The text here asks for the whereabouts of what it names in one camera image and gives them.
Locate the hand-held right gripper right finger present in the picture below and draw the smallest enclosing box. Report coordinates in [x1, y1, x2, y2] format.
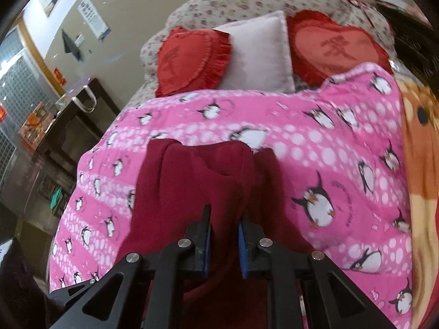
[238, 212, 398, 329]

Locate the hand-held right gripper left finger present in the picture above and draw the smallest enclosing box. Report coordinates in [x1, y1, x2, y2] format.
[48, 205, 212, 329]

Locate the dark red sweater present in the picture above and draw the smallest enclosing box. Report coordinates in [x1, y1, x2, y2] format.
[118, 139, 318, 329]

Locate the pink penguin blanket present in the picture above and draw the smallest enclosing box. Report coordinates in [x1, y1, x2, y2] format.
[48, 62, 417, 329]

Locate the green object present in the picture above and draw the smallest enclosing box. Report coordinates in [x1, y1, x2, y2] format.
[51, 187, 65, 210]

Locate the dark wooden side table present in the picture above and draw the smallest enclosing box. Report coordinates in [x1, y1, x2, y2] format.
[32, 78, 119, 179]

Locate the red heart pillow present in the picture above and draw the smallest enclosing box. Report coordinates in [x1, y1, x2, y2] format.
[155, 25, 232, 97]
[286, 10, 393, 88]

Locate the clear plastic bag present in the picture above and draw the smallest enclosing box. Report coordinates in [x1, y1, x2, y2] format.
[55, 80, 98, 114]

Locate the pale pink square pillow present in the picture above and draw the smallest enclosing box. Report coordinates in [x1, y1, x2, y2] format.
[213, 10, 296, 93]

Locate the orange cartoon blanket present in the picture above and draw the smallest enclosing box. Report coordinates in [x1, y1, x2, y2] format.
[394, 77, 439, 329]

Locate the orange printed box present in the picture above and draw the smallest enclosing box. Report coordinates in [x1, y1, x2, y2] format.
[19, 102, 55, 144]

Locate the glass block window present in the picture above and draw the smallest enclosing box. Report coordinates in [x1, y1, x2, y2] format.
[0, 25, 52, 179]

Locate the dark carved wooden cabinet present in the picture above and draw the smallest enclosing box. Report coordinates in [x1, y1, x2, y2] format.
[374, 2, 439, 97]

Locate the dark cloth on wall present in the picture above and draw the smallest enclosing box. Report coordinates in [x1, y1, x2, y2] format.
[62, 29, 83, 60]

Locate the white wall poster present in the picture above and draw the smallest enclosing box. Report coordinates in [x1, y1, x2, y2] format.
[77, 0, 112, 42]

